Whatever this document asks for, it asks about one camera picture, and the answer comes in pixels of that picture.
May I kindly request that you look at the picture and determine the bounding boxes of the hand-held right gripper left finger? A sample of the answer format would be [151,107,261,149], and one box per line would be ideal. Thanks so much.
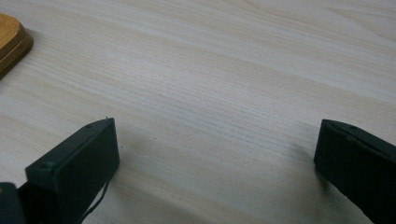
[18,117,121,224]

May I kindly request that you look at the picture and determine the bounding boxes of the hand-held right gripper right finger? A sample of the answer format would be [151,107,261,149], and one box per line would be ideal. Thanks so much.
[313,119,396,224]

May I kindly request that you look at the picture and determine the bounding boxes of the slotted wooden board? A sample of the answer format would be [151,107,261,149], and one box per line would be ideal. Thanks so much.
[0,12,35,80]

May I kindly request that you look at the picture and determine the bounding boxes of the thin black cord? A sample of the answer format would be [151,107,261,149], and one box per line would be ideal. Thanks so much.
[81,181,110,224]

